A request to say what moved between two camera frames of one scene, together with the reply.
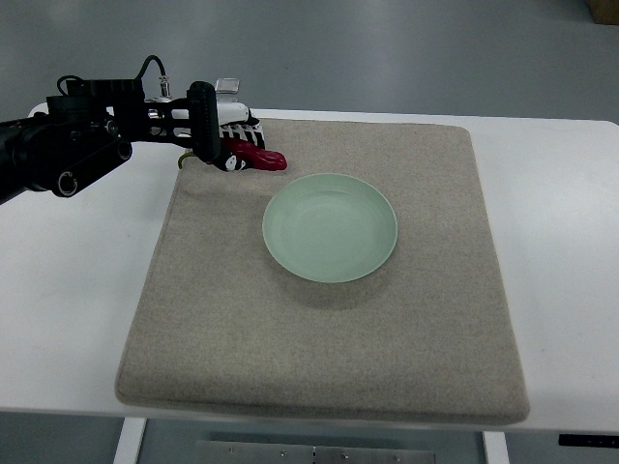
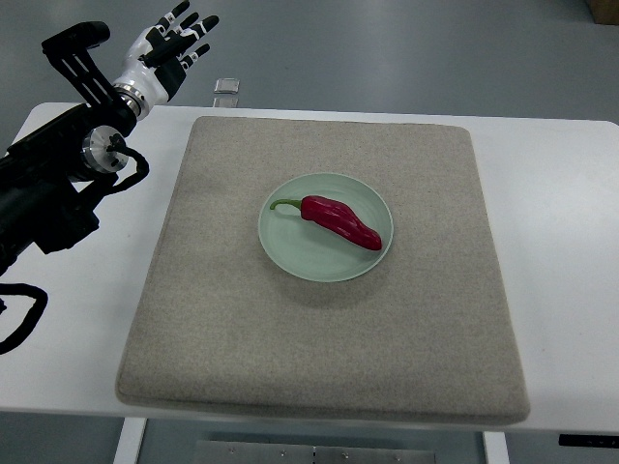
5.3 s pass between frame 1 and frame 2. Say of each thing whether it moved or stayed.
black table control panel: stayed
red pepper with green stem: moved
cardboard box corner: stayed
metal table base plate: stayed
